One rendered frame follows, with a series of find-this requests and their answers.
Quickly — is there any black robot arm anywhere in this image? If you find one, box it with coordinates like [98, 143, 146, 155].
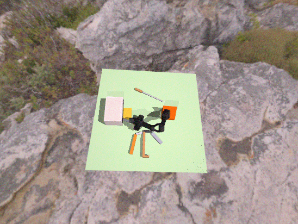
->
[129, 109, 170, 133]

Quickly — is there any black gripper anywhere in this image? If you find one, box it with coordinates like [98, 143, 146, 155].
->
[133, 115, 144, 131]

